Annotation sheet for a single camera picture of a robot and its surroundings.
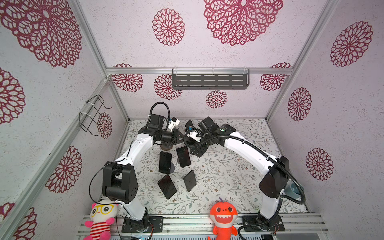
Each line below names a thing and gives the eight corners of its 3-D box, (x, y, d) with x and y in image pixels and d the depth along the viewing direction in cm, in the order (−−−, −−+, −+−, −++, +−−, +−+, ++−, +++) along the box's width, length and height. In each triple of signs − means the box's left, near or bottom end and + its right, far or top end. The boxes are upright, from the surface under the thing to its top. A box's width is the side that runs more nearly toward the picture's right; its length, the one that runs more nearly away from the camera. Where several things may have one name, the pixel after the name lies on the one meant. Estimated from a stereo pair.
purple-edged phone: (160, 173, 93) (156, 161, 81) (162, 163, 98) (158, 151, 86) (172, 173, 93) (169, 162, 81) (173, 163, 98) (170, 151, 86)
